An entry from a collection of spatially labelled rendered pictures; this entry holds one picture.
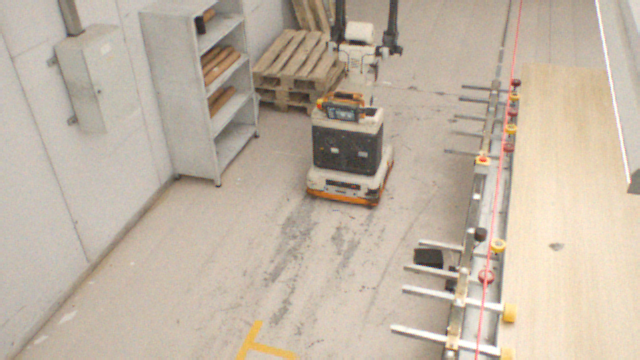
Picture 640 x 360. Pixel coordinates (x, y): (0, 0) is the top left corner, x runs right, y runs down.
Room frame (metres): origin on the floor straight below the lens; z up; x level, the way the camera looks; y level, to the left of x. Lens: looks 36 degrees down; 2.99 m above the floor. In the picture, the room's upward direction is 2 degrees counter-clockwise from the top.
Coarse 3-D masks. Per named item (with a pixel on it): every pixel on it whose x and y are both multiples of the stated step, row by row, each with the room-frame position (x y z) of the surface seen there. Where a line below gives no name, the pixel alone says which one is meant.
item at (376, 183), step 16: (384, 144) 4.22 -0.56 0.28; (384, 160) 3.97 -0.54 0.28; (336, 176) 3.76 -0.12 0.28; (352, 176) 3.75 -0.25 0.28; (368, 176) 3.74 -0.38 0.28; (384, 176) 3.86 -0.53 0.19; (320, 192) 3.77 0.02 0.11; (336, 192) 3.73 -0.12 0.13; (352, 192) 3.68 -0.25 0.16; (368, 192) 3.66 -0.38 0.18
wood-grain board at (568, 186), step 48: (528, 96) 3.86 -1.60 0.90; (576, 96) 3.83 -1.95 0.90; (528, 144) 3.19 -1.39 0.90; (576, 144) 3.17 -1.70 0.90; (528, 192) 2.66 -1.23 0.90; (576, 192) 2.65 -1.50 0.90; (624, 192) 2.63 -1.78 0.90; (528, 240) 2.25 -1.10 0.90; (576, 240) 2.24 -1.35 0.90; (624, 240) 2.22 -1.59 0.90; (528, 288) 1.91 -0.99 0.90; (576, 288) 1.90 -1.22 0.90; (624, 288) 1.89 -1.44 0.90; (528, 336) 1.62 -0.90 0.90; (576, 336) 1.61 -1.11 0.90; (624, 336) 1.61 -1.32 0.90
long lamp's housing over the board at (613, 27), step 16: (608, 0) 1.73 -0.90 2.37; (608, 16) 1.62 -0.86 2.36; (608, 32) 1.53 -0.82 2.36; (624, 32) 1.46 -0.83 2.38; (608, 48) 1.44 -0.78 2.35; (624, 48) 1.36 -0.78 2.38; (608, 64) 1.37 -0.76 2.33; (624, 64) 1.27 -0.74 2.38; (624, 80) 1.20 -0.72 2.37; (624, 96) 1.14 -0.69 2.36; (624, 112) 1.08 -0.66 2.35; (624, 128) 1.02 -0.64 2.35; (624, 144) 0.98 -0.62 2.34
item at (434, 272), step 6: (408, 264) 2.13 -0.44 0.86; (414, 264) 2.13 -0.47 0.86; (408, 270) 2.11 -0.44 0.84; (414, 270) 2.10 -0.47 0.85; (420, 270) 2.09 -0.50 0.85; (426, 270) 2.09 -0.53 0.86; (432, 270) 2.08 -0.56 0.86; (438, 270) 2.08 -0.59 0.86; (444, 270) 2.08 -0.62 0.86; (432, 276) 2.07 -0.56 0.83; (438, 276) 2.06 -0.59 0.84; (444, 276) 2.05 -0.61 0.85; (450, 276) 2.04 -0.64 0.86; (456, 276) 2.04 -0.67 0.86; (468, 282) 2.01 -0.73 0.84; (474, 282) 2.00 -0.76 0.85; (480, 282) 1.99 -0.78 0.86
